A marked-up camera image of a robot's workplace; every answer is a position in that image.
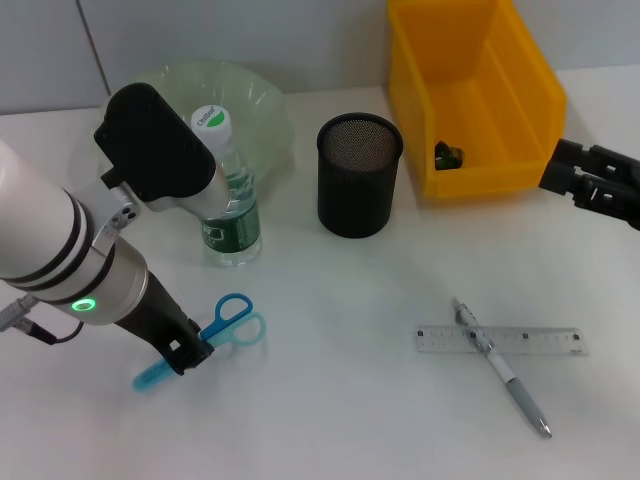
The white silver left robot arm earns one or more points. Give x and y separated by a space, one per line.
50 235

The blue teal scissors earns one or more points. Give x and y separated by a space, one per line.
225 322

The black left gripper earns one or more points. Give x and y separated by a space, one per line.
155 320

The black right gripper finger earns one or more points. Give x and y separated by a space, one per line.
575 157
585 192

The white grey pen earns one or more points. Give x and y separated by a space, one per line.
520 395

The yellow plastic bin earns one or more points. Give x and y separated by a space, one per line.
480 100

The green plastic wrapper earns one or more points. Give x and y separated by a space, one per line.
448 156

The black mesh pen holder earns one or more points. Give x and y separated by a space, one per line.
355 200

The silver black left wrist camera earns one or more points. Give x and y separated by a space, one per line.
155 150

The translucent green fruit plate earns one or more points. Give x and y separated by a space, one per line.
260 105

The clear plastic ruler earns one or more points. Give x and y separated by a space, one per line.
540 342

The clear green-label water bottle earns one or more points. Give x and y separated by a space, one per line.
235 230

